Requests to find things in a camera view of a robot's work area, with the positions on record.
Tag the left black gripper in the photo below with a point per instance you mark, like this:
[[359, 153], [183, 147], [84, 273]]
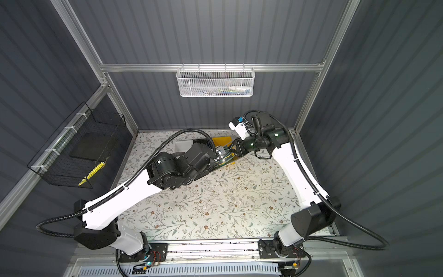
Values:
[[208, 169]]

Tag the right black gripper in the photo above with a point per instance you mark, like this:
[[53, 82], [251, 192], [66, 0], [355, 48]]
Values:
[[240, 151]]

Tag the grey perforated cable spool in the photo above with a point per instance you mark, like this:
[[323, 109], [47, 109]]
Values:
[[227, 156]]

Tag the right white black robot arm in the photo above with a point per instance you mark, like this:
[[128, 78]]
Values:
[[264, 131]]

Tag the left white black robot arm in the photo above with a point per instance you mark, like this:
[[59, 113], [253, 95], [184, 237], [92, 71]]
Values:
[[95, 224]]

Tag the black plastic bin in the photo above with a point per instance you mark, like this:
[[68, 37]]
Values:
[[202, 141]]

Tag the yellow plastic bin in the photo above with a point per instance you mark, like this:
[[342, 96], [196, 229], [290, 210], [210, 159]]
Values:
[[225, 141]]

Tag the white plastic bin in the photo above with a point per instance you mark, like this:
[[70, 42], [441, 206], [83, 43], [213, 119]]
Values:
[[183, 146]]

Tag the floral table mat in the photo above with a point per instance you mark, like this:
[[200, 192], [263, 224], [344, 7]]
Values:
[[249, 198]]

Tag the yellow black tool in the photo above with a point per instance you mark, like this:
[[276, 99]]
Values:
[[92, 173]]

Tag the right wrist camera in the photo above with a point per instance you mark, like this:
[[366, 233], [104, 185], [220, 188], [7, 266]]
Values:
[[239, 125]]

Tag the white wire mesh basket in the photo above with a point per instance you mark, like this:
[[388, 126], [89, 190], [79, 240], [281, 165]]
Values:
[[216, 84]]

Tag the black wire mesh basket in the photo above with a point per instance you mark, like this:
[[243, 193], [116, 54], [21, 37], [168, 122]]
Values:
[[81, 145]]

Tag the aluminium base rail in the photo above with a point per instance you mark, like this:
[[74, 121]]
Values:
[[218, 251]]

